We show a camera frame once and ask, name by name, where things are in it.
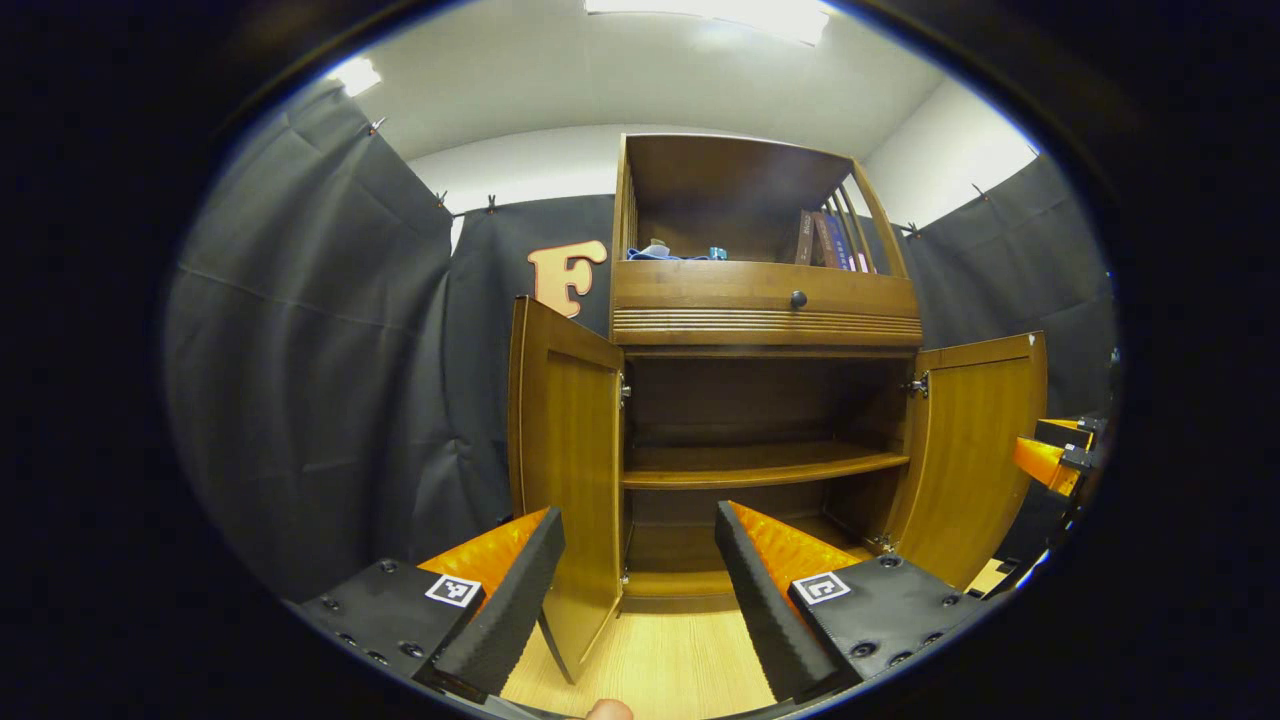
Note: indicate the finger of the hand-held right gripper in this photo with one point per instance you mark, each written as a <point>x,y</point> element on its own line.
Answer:
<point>1060,432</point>
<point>1040,462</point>

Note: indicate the black backdrop cloth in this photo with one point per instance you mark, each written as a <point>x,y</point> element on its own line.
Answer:
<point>300,400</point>

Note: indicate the maroon book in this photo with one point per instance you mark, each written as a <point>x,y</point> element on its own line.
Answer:
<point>823,242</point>

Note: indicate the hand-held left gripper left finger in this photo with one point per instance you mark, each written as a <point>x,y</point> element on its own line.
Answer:
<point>510,610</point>

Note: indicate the blue book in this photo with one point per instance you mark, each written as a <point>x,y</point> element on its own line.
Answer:
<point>842,245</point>

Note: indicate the wooden double-door shoe cabinet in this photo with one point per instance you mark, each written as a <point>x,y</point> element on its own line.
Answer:
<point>765,325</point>

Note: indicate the wooden cabinet door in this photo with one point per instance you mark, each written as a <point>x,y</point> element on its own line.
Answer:
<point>575,480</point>
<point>970,460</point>

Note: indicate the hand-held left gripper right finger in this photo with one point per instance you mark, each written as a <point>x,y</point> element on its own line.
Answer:
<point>765,610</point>

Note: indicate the wooden cabinet drawer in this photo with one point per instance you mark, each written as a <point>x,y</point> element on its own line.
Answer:
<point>700,285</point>

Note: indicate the large ceiling light panel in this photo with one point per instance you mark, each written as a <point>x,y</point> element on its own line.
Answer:
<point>710,14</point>

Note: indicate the wooden inner cabinet shelf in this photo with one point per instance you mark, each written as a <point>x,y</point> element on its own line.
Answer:
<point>760,468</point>

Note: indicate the small ceiling light panel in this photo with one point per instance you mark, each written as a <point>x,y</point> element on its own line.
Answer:
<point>357,76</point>

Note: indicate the blue and white object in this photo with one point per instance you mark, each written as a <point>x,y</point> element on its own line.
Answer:
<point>650,254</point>

